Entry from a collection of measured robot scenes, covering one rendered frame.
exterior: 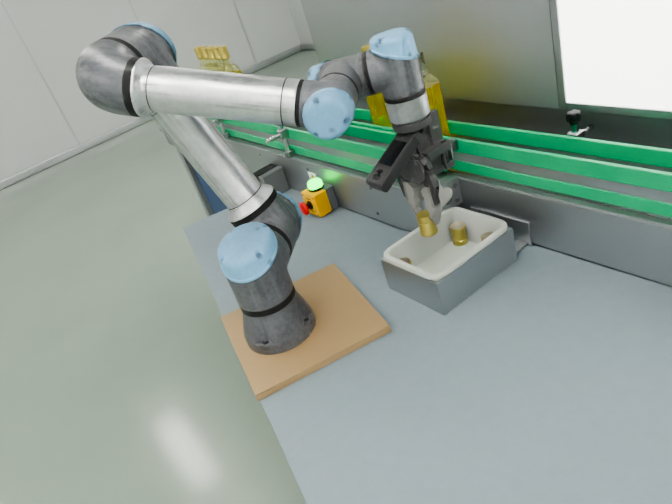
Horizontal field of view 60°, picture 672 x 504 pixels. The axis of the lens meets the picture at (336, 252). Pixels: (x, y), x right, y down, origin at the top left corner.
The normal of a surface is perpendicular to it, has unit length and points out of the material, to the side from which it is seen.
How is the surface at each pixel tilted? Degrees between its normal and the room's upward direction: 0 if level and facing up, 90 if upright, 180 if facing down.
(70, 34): 90
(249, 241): 9
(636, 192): 90
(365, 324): 2
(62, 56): 90
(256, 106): 87
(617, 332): 0
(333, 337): 2
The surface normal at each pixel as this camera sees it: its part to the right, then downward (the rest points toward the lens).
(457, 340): -0.29, -0.82
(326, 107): -0.14, 0.57
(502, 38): -0.77, 0.51
